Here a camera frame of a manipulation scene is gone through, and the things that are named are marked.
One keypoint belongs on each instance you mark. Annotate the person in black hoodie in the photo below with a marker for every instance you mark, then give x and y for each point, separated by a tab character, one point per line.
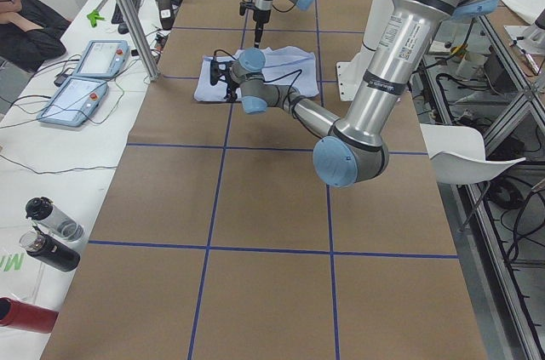
31	33

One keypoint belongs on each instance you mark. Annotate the white plastic chair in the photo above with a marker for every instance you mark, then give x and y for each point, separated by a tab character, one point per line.
457	154

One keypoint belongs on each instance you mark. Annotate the black water bottle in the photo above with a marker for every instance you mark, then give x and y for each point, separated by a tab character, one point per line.
51	252

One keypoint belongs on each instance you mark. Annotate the teach pendant tablet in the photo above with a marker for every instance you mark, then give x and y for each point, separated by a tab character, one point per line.
102	59
74	103

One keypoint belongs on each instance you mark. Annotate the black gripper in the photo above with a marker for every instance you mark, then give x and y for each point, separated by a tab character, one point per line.
232	88
259	18

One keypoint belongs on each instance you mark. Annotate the red water bottle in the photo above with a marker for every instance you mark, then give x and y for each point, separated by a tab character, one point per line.
16	314

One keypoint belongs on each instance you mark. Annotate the lower teach pendant tablet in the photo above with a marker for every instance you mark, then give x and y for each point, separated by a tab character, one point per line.
74	103

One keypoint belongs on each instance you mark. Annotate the aluminium frame post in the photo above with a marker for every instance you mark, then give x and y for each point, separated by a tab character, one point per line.
138	37

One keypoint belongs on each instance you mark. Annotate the clear bottle black lid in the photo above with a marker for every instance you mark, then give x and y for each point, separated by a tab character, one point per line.
42	211

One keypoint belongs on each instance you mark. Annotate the green plastic object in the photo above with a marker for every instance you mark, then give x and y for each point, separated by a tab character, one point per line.
94	17

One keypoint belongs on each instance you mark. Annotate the upper teach pendant tablet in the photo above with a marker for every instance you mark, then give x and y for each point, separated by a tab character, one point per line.
102	59

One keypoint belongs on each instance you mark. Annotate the light blue striped shirt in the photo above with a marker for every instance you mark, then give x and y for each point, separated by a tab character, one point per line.
281	66

